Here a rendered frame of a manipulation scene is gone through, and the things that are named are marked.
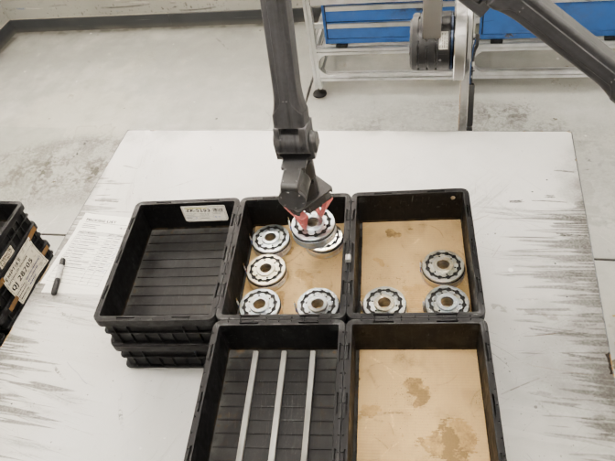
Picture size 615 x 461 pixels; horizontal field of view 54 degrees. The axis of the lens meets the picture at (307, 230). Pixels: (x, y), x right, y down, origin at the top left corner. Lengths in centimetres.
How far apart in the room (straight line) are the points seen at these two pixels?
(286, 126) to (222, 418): 64
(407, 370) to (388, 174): 80
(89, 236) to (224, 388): 85
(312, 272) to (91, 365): 64
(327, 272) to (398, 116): 194
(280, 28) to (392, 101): 241
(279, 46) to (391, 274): 68
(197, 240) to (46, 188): 195
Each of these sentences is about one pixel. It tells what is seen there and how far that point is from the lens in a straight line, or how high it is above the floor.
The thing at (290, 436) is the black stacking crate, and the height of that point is 83.
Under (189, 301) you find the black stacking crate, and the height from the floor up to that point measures 83.
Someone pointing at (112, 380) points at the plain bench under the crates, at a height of 70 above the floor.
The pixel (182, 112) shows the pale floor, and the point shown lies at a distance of 374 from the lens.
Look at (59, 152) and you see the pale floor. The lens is 381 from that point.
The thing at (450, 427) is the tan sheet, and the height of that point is 83.
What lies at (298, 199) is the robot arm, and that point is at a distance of 120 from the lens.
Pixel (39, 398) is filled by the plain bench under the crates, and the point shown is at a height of 70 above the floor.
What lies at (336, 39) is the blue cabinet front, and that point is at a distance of 343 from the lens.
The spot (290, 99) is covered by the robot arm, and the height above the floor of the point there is 139.
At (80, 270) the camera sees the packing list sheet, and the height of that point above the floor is 70.
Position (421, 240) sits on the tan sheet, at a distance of 162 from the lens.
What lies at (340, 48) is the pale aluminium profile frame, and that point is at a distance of 343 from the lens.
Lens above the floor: 204
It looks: 46 degrees down
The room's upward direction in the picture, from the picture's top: 11 degrees counter-clockwise
